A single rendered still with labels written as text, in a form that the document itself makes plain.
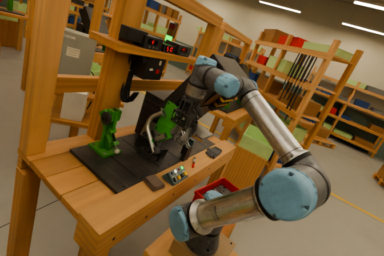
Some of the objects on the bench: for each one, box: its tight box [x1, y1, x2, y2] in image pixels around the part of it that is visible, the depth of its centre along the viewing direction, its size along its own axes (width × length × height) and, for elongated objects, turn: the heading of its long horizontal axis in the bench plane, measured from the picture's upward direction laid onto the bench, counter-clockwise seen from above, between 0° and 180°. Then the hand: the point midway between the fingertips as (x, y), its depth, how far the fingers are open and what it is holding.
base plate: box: [70, 130, 215, 194], centre depth 165 cm, size 42×110×2 cm, turn 102°
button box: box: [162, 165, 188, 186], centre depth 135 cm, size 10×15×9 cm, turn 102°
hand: (180, 140), depth 94 cm, fingers open, 3 cm apart
